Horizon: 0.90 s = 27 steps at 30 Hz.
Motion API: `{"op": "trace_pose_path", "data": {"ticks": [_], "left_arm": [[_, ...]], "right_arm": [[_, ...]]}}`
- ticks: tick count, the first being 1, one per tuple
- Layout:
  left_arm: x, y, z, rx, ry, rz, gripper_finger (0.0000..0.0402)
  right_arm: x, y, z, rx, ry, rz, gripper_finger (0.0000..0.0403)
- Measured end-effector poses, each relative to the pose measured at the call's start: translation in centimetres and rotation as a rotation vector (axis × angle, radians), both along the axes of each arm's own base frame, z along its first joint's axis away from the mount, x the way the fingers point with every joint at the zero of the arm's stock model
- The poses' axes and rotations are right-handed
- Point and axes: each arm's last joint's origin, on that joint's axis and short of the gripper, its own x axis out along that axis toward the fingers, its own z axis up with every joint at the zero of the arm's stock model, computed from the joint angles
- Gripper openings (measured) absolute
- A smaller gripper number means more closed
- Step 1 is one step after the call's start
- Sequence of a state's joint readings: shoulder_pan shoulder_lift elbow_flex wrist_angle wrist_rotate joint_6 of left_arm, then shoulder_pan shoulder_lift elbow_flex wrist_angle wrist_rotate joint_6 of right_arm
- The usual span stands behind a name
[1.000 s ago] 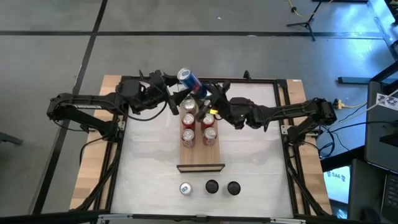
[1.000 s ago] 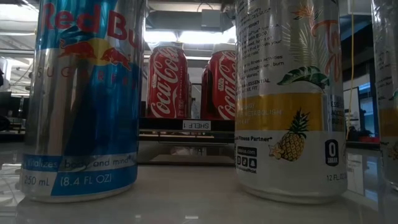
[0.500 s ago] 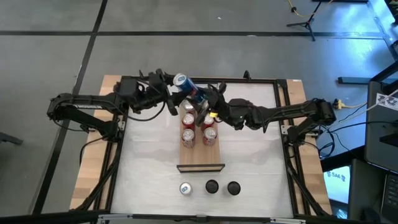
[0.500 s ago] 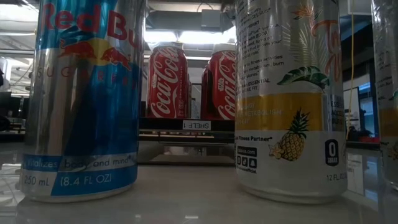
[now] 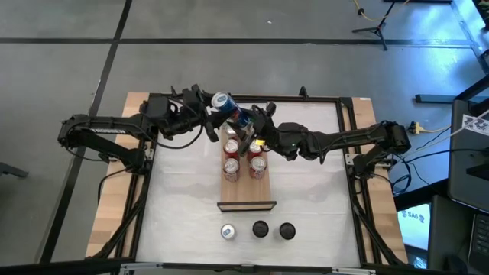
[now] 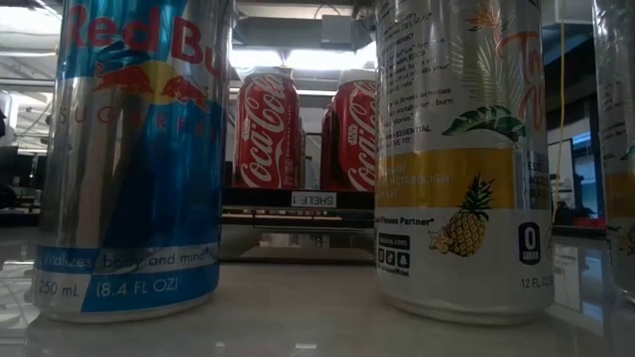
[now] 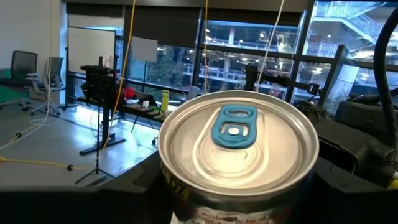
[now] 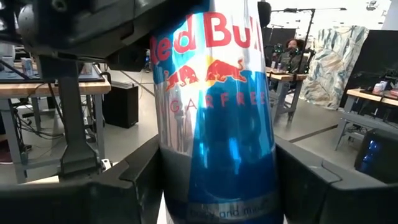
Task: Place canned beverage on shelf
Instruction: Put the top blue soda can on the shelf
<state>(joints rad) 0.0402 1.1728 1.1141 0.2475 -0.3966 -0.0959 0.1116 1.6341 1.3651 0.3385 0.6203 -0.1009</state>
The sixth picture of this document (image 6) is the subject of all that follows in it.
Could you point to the dark shelving unit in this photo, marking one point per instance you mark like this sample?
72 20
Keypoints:
20 173

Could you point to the black can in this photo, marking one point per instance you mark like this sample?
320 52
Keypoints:
461 198

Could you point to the wooden tray board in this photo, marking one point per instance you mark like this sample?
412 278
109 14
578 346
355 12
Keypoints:
258 198

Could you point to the grey ceiling ventilation box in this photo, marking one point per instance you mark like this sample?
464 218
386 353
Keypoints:
337 30

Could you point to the red object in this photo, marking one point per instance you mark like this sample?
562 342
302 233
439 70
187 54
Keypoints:
588 222

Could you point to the blue silver Red Bull can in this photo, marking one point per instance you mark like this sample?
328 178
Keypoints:
134 173

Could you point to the bright ceiling light panel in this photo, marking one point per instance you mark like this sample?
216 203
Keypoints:
307 58

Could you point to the black equipment stand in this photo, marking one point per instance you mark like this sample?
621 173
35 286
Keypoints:
578 208

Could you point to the red Coca-Cola can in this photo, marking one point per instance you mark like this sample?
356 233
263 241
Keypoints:
268 139
357 139

